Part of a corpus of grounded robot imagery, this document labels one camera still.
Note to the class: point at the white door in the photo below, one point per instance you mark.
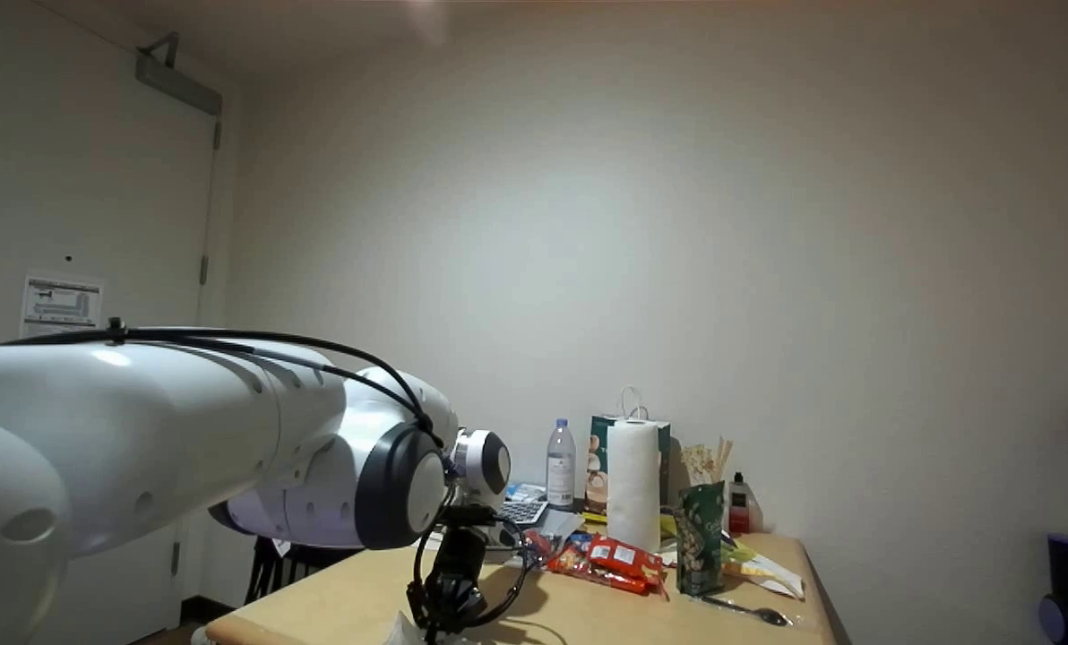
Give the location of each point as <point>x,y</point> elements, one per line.
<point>81,179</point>

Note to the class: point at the green bottle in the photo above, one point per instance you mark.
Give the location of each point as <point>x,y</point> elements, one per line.
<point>701,540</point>

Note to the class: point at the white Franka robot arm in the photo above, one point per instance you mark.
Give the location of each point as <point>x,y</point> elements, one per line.
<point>142,442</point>

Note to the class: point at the blue tissue pack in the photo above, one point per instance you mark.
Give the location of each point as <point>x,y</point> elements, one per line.
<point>525,503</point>

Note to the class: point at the green printed paper bag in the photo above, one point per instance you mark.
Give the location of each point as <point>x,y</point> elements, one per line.
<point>601,460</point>

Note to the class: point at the large red snack packet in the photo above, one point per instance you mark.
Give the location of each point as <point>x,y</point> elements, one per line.
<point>623,562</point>

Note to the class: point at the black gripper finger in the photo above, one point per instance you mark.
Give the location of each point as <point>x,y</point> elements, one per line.
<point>430,608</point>
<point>467,608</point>

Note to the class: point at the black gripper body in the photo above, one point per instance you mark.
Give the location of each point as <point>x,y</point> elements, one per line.
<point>462,550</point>

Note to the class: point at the white sachet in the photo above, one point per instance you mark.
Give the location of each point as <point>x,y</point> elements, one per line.
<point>780,578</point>

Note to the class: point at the white paper towel roll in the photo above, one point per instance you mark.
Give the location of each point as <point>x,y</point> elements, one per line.
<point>631,486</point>

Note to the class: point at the clear plastic water bottle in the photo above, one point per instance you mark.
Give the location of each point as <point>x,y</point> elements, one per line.
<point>561,466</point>

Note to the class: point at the white paper door notice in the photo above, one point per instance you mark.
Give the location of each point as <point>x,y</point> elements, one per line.
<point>61,307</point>

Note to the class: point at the small red snack packet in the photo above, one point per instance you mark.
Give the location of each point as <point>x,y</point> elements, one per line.
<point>572,552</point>

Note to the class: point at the bundle of wooden sticks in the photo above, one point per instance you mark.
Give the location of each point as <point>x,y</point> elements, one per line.
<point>707,464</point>

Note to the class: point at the grey door closer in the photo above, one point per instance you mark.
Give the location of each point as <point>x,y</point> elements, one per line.
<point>177,81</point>

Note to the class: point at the dark chair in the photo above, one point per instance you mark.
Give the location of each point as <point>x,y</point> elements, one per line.
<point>303,566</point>

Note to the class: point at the dark metal spoon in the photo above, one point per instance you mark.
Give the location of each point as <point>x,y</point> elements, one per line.
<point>768,615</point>

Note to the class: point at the small dark sauce bottle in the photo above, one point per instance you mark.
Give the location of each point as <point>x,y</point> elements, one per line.
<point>743,508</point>

